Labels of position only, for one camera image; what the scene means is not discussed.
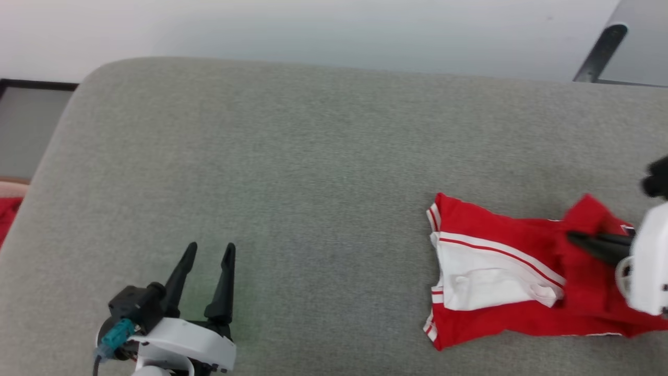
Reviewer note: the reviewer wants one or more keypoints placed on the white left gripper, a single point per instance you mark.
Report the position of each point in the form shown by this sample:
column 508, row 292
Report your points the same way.
column 193, row 344

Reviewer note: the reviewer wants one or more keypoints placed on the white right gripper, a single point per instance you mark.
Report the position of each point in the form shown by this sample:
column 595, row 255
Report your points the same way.
column 652, row 261

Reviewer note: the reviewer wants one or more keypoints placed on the red and white garment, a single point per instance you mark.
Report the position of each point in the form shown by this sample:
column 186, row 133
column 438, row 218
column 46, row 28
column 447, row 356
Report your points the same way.
column 496, row 324

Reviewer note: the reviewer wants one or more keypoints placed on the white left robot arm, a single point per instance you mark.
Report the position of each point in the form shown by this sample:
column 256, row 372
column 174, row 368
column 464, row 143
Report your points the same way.
column 151, row 372

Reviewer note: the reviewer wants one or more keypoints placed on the dark slanted furniture leg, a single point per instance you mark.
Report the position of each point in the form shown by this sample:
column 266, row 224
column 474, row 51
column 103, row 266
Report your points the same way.
column 603, row 49

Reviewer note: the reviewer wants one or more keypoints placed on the grey furniture panel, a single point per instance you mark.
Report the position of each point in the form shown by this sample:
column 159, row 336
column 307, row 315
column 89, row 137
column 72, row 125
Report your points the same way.
column 644, row 47

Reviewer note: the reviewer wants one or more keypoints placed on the red fabric item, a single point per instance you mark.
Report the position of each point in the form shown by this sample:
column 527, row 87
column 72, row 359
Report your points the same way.
column 8, row 216

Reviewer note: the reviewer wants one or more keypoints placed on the dark framed grey panel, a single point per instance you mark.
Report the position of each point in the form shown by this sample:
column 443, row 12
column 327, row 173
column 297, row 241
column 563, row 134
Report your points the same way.
column 26, row 130

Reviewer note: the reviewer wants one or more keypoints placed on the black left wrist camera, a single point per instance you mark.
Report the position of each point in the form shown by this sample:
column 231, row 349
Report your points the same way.
column 135, row 305

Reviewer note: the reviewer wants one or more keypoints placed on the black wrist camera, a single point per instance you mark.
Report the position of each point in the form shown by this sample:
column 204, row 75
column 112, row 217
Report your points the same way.
column 135, row 305
column 658, row 177

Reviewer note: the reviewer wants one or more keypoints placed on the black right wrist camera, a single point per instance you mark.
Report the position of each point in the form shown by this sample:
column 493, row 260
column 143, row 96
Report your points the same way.
column 658, row 177

